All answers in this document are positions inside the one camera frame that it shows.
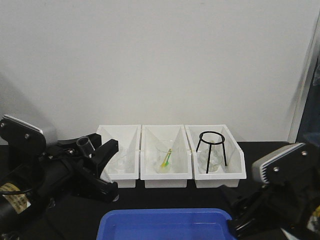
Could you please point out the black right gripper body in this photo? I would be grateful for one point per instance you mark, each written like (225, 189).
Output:
(292, 204)

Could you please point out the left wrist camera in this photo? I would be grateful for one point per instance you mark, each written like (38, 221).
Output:
(28, 138)

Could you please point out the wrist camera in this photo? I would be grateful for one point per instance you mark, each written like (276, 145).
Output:
(28, 138)
(297, 162)

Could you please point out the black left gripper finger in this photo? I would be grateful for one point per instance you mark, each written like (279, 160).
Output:
(88, 186)
(101, 156)

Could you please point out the middle white storage bin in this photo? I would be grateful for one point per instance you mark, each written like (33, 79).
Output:
(150, 136)

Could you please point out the yellow green plastic spatulas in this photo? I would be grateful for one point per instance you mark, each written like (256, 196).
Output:
(165, 160)

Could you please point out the right white storage bin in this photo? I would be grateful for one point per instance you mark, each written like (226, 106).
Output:
(229, 175)

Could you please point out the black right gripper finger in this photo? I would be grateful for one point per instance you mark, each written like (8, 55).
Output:
(257, 225)

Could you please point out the black wire tripod stand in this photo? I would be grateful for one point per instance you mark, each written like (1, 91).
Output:
(211, 140)

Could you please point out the grey pegboard drying rack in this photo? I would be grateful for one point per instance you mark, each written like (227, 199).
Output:
(309, 125)

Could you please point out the blue plastic tray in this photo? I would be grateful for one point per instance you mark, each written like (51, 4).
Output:
(165, 224)

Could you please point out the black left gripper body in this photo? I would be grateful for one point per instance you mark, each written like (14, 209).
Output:
(58, 177)

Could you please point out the left white storage bin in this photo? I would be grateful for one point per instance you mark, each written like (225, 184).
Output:
(128, 136)

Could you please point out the glassware in left bin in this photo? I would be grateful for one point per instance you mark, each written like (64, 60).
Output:
(122, 162)

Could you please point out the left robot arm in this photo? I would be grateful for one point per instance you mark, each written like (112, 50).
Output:
(18, 205)

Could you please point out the clear glass test tube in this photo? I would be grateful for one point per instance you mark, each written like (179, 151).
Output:
(85, 146)

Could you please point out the white storage bin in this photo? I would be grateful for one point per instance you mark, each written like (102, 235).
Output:
(128, 136)
(229, 175)
(150, 136)

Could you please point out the glass flask under tripod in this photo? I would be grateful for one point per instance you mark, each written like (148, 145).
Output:
(211, 159)

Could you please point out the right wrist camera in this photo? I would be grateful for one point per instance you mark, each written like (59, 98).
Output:
(297, 162)

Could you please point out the glass beaker in middle bin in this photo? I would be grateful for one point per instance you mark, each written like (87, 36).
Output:
(161, 147)

